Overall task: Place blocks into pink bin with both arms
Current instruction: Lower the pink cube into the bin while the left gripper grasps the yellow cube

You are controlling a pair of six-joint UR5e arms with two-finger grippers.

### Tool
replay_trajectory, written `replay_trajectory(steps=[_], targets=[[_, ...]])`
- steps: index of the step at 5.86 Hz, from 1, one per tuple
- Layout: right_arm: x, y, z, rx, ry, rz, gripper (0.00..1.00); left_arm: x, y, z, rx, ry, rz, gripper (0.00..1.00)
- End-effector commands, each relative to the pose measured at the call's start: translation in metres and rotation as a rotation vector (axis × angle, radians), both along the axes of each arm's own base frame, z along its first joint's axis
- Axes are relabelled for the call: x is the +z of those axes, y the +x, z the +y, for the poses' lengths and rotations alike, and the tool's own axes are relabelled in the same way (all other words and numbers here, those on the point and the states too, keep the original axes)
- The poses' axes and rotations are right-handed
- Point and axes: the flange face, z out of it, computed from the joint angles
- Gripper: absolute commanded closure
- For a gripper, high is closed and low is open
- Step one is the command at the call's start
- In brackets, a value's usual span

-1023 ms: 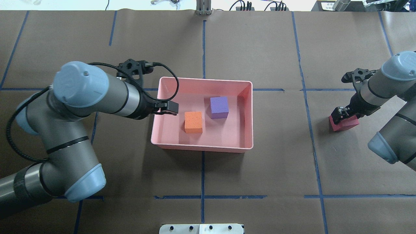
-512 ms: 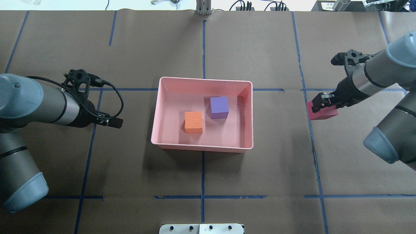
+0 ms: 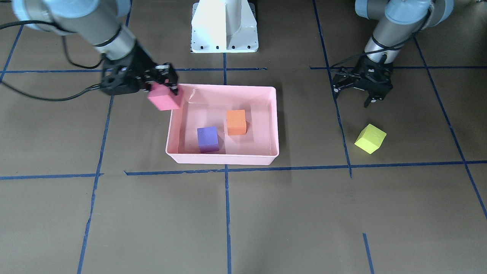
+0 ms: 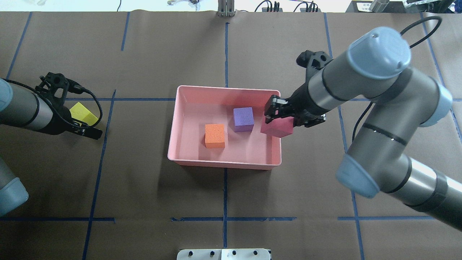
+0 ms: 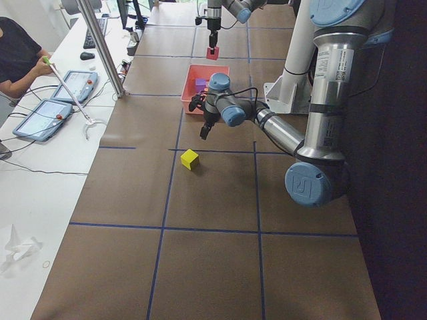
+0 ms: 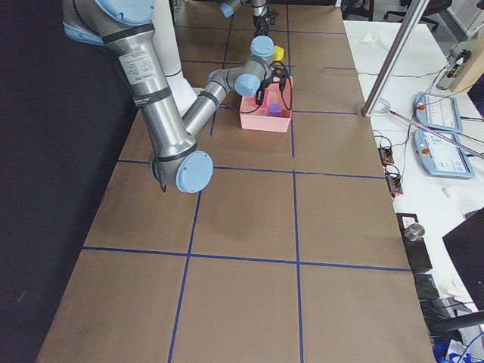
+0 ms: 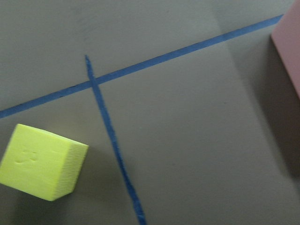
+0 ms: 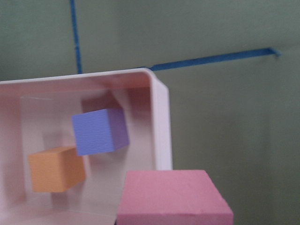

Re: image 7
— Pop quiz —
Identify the yellow foam block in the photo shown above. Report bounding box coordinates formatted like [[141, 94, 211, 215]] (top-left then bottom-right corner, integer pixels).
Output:
[[0, 124, 89, 201]]

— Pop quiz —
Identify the pink plastic bin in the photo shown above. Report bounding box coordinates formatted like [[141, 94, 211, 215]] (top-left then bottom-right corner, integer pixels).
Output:
[[271, 0, 300, 95]]

